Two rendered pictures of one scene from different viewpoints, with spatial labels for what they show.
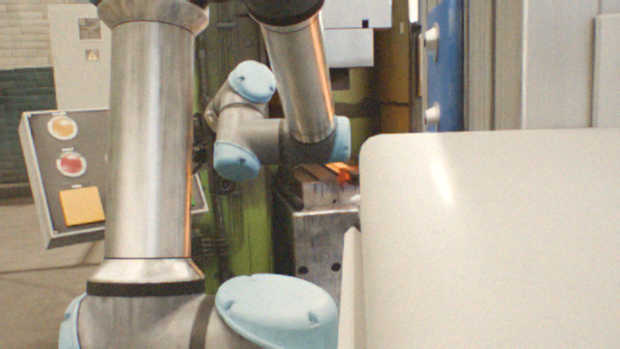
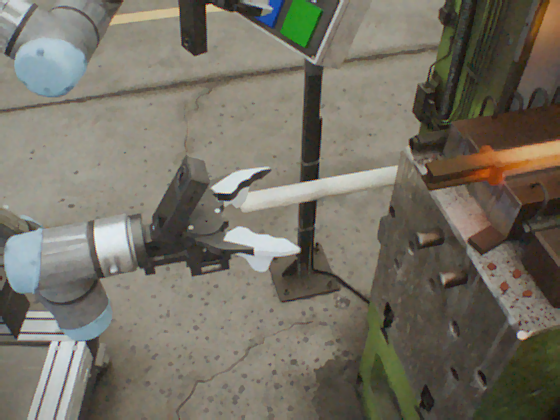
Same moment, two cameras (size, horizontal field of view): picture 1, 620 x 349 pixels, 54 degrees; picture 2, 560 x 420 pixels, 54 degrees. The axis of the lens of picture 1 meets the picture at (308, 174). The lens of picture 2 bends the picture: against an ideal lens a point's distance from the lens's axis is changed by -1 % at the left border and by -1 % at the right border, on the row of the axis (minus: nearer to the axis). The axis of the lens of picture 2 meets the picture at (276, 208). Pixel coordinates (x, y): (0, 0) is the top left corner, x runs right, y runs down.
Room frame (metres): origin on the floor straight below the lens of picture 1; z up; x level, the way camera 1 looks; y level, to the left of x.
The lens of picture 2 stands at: (1.21, -0.66, 1.52)
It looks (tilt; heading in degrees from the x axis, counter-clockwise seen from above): 47 degrees down; 86
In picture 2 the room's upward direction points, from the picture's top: straight up
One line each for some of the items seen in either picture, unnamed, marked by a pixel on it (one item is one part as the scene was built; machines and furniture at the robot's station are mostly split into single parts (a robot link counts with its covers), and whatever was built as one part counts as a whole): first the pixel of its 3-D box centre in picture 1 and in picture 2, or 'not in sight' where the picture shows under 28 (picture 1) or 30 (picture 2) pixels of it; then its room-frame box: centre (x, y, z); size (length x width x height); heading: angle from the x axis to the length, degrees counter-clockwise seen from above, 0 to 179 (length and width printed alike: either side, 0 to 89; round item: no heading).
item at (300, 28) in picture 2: not in sight; (302, 22); (1.33, 0.30, 1.01); 0.07 x 0.05 x 0.07; 126
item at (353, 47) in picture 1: (318, 52); not in sight; (1.76, -0.04, 1.32); 0.42 x 0.20 x 0.10; 11
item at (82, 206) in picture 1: (81, 206); not in sight; (1.21, 0.46, 1.01); 0.07 x 0.05 x 0.07; 126
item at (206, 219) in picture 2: not in sight; (182, 236); (1.12, -0.18, 0.97); 0.12 x 0.08 x 0.09; 11
